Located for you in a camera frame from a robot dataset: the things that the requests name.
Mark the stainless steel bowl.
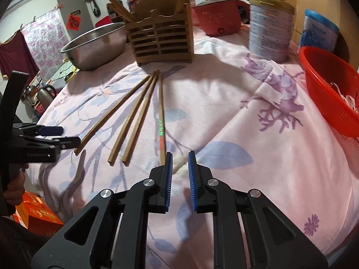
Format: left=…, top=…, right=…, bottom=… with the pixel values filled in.
left=60, top=22, right=128, bottom=71

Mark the pink floral curtain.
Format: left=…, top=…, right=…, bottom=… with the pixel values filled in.
left=22, top=8, right=71, bottom=91

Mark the black hanging bag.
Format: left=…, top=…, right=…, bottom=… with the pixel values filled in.
left=88, top=0, right=102, bottom=19

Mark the red electric pot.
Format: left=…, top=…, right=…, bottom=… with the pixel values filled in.
left=192, top=0, right=249, bottom=37

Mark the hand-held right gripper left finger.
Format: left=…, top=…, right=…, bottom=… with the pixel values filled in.
left=30, top=151, right=173, bottom=269

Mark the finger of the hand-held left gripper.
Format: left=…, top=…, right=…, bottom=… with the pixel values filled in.
left=13, top=122, right=65, bottom=138
left=19, top=134, right=82, bottom=150

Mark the green patterned tablecloth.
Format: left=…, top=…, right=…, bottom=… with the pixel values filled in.
left=49, top=61, right=78, bottom=84

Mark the gold lidded milk powder tin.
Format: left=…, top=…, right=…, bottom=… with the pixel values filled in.
left=248, top=0, right=296, bottom=64

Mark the steel electric kettle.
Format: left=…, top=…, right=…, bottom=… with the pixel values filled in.
left=36, top=85, right=57, bottom=110

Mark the red plastic colander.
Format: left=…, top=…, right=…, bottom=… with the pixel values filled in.
left=298, top=46, right=359, bottom=138

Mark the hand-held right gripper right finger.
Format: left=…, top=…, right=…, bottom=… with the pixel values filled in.
left=188, top=151, right=329, bottom=269

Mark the blue lidded canister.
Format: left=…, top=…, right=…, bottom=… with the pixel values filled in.
left=298, top=9, right=341, bottom=54

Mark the small metal teapot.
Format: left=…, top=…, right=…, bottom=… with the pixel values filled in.
left=24, top=85, right=37, bottom=102

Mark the red paper door decoration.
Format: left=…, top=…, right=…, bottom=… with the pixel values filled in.
left=67, top=15, right=82, bottom=31

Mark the black cloth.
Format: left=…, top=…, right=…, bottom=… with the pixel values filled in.
left=237, top=2, right=251, bottom=25

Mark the grey door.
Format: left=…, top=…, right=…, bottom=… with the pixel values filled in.
left=55, top=0, right=94, bottom=39

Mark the white twisted string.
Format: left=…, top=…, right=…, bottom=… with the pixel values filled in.
left=329, top=81, right=357, bottom=109

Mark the person's left hand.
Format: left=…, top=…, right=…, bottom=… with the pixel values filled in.
left=4, top=168, right=28, bottom=206

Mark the wooden chopstick holder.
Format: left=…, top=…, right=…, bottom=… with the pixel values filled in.
left=125, top=0, right=195, bottom=67

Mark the orange cardboard box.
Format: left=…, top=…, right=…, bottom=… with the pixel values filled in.
left=13, top=192, right=65, bottom=235

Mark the dark red cloth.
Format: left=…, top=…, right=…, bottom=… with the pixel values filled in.
left=0, top=30, right=40, bottom=81

